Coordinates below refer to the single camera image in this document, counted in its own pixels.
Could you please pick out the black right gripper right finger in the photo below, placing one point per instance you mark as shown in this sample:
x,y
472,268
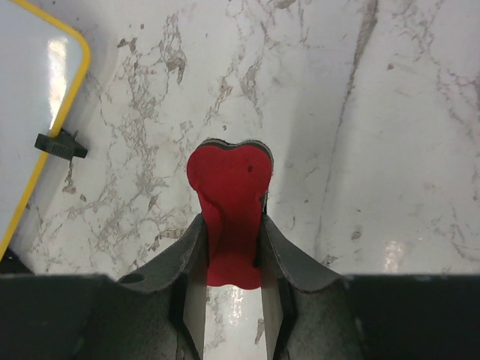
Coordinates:
x,y
304,304

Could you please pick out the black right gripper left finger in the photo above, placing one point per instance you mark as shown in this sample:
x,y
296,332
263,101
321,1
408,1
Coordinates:
x,y
169,311

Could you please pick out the red heart-shaped eraser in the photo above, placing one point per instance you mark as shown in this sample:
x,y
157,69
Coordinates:
x,y
231,181

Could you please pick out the yellow-framed small whiteboard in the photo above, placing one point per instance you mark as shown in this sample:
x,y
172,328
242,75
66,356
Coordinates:
x,y
43,64

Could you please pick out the black whiteboard stand foot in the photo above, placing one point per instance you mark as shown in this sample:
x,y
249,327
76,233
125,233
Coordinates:
x,y
63,146

